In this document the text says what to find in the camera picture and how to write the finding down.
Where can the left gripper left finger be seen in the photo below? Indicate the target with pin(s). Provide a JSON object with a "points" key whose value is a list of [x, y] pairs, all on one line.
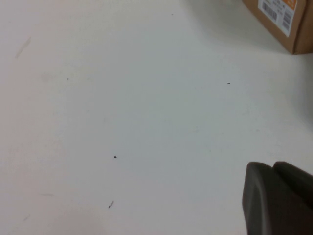
{"points": [[261, 203]]}

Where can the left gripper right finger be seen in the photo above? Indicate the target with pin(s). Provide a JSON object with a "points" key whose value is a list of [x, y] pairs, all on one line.
{"points": [[298, 203]]}

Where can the brown cardboard shoe box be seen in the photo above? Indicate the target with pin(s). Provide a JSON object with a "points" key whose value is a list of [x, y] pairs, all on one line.
{"points": [[302, 31]]}

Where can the white orange barcode label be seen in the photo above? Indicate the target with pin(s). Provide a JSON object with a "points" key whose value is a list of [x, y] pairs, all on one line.
{"points": [[278, 12]]}

